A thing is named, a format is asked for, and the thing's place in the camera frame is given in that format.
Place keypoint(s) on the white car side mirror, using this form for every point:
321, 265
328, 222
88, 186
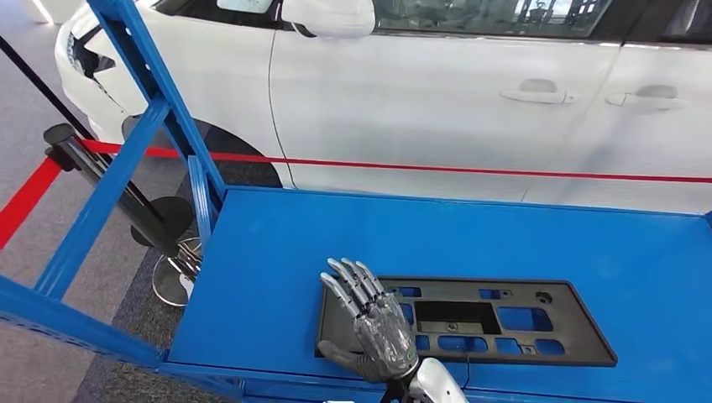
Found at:
328, 16

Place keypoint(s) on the chrome stanchion post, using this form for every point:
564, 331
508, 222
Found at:
83, 161

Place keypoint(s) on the blue metal shelf rack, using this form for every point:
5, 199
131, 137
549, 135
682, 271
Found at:
278, 250

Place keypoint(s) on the wide red barrier belt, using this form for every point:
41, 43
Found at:
25, 200

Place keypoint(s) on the long red barrier belt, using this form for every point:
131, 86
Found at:
445, 168

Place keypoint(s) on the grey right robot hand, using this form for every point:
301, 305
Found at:
384, 339

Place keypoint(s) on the black plastic plate frame part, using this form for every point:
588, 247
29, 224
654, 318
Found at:
584, 345

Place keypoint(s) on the white car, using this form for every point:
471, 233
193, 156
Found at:
417, 100

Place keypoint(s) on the black stanchion post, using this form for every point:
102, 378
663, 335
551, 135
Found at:
167, 217

